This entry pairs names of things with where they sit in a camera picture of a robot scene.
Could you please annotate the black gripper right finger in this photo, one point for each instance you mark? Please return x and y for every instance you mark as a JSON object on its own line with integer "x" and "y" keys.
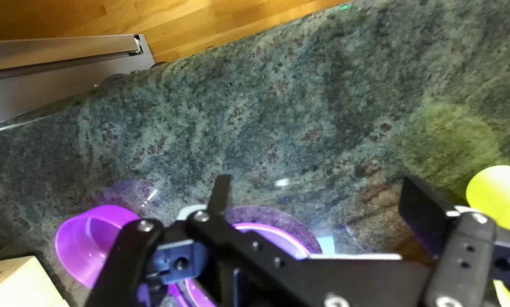
{"x": 459, "y": 239}

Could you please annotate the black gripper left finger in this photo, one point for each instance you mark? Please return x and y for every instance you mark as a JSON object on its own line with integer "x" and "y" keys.
{"x": 125, "y": 278}

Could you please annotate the purple plastic cup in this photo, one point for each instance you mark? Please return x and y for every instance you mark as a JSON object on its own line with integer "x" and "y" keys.
{"x": 84, "y": 240}

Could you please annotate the small purple plastic bowl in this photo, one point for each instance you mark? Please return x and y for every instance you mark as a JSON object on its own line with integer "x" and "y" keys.
{"x": 275, "y": 225}

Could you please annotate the yellow-green plastic cup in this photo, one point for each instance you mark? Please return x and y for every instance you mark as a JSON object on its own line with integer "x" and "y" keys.
{"x": 488, "y": 191}

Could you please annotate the wooden knife block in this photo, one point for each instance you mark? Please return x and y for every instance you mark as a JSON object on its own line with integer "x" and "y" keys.
{"x": 26, "y": 283}

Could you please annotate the stainless steel refrigerator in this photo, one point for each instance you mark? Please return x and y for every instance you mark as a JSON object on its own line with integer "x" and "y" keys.
{"x": 38, "y": 71}

